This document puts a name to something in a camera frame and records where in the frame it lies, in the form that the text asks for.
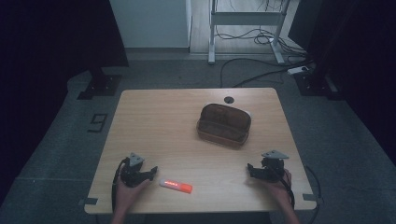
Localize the long black floor cable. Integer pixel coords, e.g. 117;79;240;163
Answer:
219;57;314;89

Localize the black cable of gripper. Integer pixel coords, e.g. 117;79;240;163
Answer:
110;157;131;213
274;161;323;224

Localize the white partition panel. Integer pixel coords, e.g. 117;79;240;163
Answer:
108;0;192;49

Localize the person's left hand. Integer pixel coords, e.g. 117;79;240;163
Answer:
114;177;151;217

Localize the black stand base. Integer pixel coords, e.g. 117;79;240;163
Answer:
77;66;123;101
293;68;345;101

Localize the white metal desk frame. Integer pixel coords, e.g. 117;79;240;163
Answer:
207;0;293;65

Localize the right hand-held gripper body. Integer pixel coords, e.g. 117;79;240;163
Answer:
260;149;290;183

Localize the open brown pencil case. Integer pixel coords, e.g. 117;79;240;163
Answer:
195;103;253;150

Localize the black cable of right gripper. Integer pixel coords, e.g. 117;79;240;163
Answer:
274;161;323;224

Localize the tangle of black cables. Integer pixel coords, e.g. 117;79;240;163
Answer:
214;25;308;58

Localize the dark curtain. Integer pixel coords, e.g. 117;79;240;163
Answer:
288;0;396;166
0;0;130;206

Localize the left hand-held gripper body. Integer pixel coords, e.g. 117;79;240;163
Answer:
119;152;149;189

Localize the orange and white marker pen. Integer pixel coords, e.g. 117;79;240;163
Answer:
159;177;193;195

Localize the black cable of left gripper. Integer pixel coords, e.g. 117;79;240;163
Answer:
110;157;131;213

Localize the white power strip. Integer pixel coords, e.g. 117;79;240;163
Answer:
286;65;311;77

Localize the person's right hand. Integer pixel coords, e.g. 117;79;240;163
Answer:
261;169;293;204

